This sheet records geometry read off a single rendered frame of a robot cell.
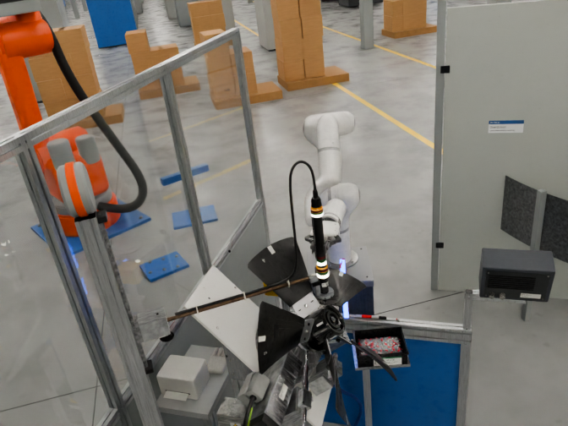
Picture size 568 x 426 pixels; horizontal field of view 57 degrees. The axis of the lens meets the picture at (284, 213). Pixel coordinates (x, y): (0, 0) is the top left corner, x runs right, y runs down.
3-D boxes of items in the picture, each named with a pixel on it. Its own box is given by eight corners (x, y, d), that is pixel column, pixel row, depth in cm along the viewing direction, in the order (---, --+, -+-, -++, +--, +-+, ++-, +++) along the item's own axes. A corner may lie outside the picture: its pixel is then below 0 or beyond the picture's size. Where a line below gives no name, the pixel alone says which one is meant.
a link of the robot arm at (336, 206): (314, 214, 201) (338, 211, 197) (322, 199, 212) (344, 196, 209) (319, 232, 204) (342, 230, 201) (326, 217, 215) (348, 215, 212)
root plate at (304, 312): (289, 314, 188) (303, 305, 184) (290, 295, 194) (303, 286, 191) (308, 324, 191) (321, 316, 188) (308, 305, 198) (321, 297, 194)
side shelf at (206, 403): (155, 411, 209) (153, 406, 208) (192, 349, 239) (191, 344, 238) (209, 420, 202) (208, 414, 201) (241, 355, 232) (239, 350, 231)
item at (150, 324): (140, 345, 173) (133, 324, 169) (139, 332, 179) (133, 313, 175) (171, 335, 175) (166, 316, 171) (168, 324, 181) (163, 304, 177)
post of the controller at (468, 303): (462, 330, 227) (465, 292, 218) (462, 324, 229) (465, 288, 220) (470, 330, 226) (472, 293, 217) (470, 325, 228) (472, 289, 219)
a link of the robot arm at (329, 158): (297, 151, 210) (302, 226, 205) (335, 145, 204) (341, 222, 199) (305, 156, 218) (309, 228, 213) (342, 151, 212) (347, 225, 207)
